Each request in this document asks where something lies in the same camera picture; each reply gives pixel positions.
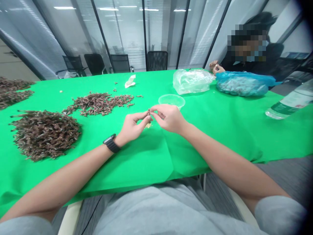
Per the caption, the green tablecloth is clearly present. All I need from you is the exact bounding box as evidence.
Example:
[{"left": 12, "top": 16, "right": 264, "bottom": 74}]
[{"left": 0, "top": 69, "right": 313, "bottom": 209}]

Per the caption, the clear plastic bag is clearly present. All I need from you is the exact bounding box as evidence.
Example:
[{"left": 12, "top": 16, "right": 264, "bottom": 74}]
[{"left": 172, "top": 69, "right": 216, "bottom": 96}]

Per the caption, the blue plastic bag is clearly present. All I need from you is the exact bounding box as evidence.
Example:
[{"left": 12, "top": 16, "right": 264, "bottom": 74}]
[{"left": 215, "top": 70, "right": 283, "bottom": 97}]

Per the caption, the clear plastic water bottle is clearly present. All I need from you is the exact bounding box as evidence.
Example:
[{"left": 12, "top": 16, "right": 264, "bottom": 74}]
[{"left": 265, "top": 78, "right": 313, "bottom": 120}]

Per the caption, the clear plastic cup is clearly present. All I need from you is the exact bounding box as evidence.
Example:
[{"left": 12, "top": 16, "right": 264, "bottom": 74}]
[{"left": 158, "top": 94, "right": 186, "bottom": 111}]

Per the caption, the dense heap of brown pods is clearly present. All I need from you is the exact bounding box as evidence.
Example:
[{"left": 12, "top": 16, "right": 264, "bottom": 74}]
[{"left": 9, "top": 110, "right": 82, "bottom": 163}]

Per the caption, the loose pile of brown stems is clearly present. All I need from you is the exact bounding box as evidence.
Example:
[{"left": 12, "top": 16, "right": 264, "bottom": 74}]
[{"left": 0, "top": 76, "right": 37, "bottom": 110}]

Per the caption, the person's right hand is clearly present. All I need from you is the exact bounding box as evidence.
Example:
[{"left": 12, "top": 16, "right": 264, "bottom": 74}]
[{"left": 150, "top": 103, "right": 190, "bottom": 135}]

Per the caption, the person's body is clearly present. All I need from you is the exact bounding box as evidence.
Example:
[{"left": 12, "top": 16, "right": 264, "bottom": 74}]
[{"left": 50, "top": 180, "right": 271, "bottom": 235}]

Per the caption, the scattered spread of brown pods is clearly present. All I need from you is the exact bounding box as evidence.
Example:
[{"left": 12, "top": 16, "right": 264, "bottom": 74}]
[{"left": 62, "top": 91, "right": 135, "bottom": 117}]

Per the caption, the black mesh office chair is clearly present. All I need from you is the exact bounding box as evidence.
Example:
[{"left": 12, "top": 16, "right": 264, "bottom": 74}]
[
  {"left": 108, "top": 54, "right": 135, "bottom": 74},
  {"left": 84, "top": 53, "right": 108, "bottom": 76},
  {"left": 146, "top": 50, "right": 169, "bottom": 72},
  {"left": 56, "top": 55, "right": 88, "bottom": 79}
]

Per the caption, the crumpled white wrapper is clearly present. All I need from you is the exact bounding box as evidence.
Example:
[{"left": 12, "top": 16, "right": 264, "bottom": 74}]
[{"left": 125, "top": 74, "right": 136, "bottom": 88}]

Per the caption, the glass partition with black frames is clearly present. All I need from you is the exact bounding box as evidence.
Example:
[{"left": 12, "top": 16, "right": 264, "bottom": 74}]
[{"left": 0, "top": 0, "right": 233, "bottom": 81}]

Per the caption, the person's left hand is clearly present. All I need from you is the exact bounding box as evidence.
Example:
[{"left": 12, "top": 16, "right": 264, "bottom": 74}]
[{"left": 117, "top": 112, "right": 154, "bottom": 148}]

